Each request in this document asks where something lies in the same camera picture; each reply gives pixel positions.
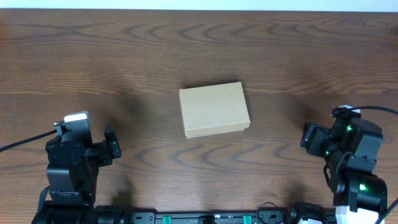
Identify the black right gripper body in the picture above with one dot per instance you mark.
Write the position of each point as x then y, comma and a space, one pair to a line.
320, 144

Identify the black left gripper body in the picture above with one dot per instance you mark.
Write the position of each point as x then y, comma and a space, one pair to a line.
99, 154

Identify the cardboard box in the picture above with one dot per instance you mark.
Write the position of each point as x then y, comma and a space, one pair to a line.
213, 109

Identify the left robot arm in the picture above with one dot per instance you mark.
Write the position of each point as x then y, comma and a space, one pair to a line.
72, 172

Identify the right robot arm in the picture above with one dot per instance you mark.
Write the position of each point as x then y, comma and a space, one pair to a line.
349, 148

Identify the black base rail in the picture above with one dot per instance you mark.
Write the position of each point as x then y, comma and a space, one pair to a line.
273, 215

